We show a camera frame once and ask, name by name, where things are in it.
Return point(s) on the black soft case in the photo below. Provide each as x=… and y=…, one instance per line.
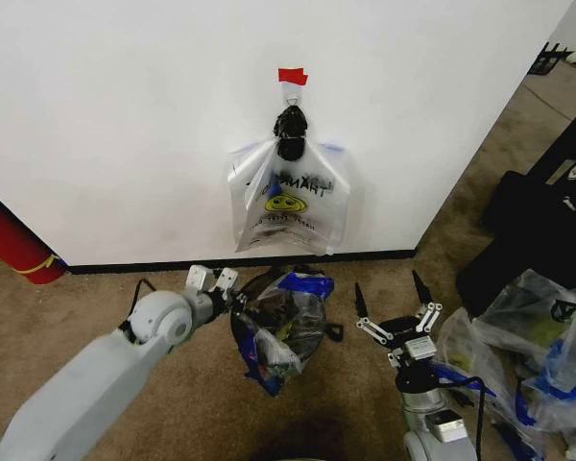
x=518, y=230

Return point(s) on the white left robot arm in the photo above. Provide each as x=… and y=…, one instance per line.
x=101, y=370

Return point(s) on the clear bin liner blue tape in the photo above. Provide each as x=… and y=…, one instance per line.
x=273, y=355

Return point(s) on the clear plastic bag blue tape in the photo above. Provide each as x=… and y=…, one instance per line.
x=561, y=384

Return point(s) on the black baseboard strip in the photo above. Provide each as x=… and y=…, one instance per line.
x=221, y=265

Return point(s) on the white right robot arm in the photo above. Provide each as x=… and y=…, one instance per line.
x=432, y=432

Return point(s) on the black stand legs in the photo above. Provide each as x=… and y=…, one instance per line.
x=549, y=57

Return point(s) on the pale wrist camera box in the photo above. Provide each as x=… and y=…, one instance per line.
x=418, y=347
x=227, y=279

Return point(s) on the clear adhesive wall hook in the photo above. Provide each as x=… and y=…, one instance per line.
x=292, y=93

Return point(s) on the clear smiley print garbage bag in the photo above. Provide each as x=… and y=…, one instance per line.
x=297, y=206

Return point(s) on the black flat case white label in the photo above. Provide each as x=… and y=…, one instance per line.
x=566, y=158

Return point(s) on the red tape strip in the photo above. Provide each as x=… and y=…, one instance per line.
x=292, y=75

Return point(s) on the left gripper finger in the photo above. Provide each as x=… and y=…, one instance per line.
x=238, y=298
x=235, y=317

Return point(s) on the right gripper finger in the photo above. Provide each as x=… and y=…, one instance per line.
x=422, y=293
x=363, y=307

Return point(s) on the red cylinder yellow band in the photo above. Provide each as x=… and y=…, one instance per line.
x=9, y=240

